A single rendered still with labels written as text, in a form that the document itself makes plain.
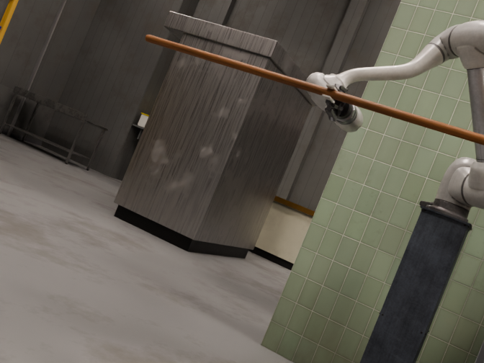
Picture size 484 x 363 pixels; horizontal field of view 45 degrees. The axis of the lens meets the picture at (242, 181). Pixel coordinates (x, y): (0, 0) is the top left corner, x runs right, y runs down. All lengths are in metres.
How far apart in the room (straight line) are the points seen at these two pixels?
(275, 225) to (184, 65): 3.00
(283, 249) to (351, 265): 4.95
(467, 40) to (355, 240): 1.30
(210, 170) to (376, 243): 2.86
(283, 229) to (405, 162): 5.06
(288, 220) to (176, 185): 2.66
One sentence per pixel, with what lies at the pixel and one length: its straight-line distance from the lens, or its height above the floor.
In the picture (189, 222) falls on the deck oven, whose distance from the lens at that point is 5.76.
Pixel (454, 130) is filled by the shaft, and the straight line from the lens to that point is 1.94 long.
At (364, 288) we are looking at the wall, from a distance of 3.21.
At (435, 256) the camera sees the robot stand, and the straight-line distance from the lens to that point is 2.60.
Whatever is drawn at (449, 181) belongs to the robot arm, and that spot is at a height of 1.14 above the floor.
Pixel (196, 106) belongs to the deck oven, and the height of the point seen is 1.39.
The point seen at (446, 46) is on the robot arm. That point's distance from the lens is 2.53.
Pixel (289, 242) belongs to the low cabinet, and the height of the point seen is 0.35.
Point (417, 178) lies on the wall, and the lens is 3.22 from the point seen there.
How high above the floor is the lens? 0.76
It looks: 1 degrees up
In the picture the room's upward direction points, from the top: 22 degrees clockwise
